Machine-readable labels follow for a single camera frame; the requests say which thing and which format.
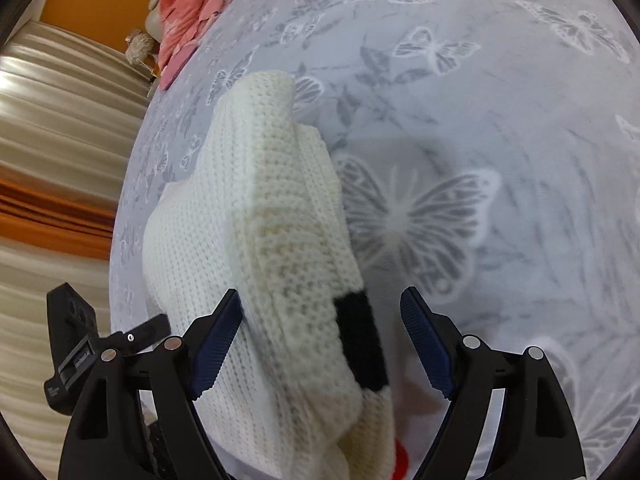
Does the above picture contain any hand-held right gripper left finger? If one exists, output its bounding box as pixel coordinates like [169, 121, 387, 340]
[60, 287, 246, 480]

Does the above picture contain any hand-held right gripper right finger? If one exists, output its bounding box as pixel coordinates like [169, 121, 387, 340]
[400, 286, 587, 480]

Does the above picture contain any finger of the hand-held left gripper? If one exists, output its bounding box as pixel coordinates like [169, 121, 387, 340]
[97, 313, 171, 357]

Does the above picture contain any white red navy knit sweater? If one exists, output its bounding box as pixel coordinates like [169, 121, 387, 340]
[141, 71, 413, 480]

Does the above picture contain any beige curtain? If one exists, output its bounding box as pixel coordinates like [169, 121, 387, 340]
[0, 20, 153, 461]

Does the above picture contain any grey butterfly print bed cover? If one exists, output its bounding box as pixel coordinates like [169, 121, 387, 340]
[107, 0, 640, 480]

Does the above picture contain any pink pillow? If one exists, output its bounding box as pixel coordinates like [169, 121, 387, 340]
[160, 42, 201, 92]

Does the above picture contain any white feather lamp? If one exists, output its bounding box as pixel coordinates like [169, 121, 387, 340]
[124, 30, 156, 68]

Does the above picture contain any beige padded headboard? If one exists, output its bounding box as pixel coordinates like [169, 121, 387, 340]
[144, 0, 181, 43]

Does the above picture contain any pink blanket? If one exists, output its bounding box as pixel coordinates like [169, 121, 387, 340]
[159, 0, 241, 68]

